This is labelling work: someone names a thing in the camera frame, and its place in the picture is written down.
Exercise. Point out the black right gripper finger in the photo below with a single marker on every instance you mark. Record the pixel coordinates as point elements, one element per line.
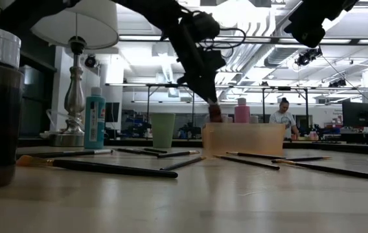
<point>307,29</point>
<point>312,41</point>

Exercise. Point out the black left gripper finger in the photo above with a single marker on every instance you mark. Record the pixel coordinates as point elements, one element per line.
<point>199,96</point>
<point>208,90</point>

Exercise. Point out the red small paint bottle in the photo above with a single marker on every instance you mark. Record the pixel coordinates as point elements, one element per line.
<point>215,114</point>

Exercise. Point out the pink large paint bottle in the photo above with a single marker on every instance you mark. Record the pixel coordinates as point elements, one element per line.
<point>242,113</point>

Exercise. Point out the teal large paint bottle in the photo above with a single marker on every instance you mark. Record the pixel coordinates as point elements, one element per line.
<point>93,129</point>

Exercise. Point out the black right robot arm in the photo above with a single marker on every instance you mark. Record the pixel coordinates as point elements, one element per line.
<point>349,3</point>

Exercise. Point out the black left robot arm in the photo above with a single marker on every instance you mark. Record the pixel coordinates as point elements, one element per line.
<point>151,9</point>

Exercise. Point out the flat orange bristle paint brush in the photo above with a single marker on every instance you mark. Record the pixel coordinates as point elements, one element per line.
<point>106,169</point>

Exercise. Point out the overhead light bar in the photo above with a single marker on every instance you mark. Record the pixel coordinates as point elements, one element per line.
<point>354,41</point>

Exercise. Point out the green plastic cup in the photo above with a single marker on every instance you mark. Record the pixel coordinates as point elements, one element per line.
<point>164,129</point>

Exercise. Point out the orange translucent plastic bin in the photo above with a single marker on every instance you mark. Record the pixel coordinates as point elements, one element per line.
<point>245,139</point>

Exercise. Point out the person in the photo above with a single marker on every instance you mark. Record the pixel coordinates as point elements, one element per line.
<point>284,121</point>

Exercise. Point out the black computer monitor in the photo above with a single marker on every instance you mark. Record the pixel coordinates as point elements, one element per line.
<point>359,113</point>
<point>112,111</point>

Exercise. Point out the white shade silver table lamp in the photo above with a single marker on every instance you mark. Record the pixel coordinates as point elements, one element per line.
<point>74,97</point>

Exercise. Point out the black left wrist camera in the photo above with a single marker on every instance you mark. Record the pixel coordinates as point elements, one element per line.
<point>215,59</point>

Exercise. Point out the silver ventilation duct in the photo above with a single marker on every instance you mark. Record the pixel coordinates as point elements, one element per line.
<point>278,55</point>

